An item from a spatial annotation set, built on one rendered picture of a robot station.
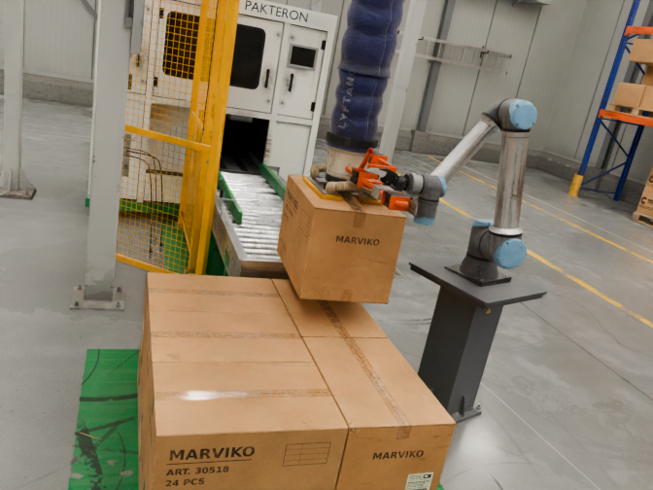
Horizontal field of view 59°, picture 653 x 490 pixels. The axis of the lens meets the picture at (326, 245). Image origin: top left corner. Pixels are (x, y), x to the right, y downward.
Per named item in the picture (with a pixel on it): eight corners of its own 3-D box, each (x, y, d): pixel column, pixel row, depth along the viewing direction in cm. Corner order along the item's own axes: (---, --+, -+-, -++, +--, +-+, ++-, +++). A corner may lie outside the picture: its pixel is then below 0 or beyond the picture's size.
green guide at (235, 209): (198, 164, 502) (199, 155, 500) (211, 166, 506) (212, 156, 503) (224, 224, 360) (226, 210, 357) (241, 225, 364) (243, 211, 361)
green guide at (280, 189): (259, 171, 521) (260, 161, 518) (270, 173, 524) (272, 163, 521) (307, 230, 378) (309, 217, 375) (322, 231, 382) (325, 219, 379)
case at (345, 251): (276, 250, 298) (288, 173, 286) (350, 256, 309) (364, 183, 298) (298, 298, 243) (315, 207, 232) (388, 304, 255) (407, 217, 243)
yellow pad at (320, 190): (301, 180, 277) (303, 170, 276) (322, 183, 281) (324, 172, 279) (320, 199, 247) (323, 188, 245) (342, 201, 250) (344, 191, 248)
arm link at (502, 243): (507, 258, 280) (526, 97, 256) (527, 270, 263) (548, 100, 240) (478, 260, 277) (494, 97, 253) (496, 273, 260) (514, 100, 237)
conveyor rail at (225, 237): (193, 181, 506) (195, 159, 500) (199, 182, 508) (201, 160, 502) (234, 294, 301) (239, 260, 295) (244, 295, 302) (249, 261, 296)
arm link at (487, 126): (497, 90, 265) (395, 201, 271) (511, 92, 253) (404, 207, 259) (512, 108, 269) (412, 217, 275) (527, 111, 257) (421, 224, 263)
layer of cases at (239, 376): (140, 347, 285) (147, 271, 273) (330, 349, 319) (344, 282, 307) (144, 543, 179) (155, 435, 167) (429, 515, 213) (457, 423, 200)
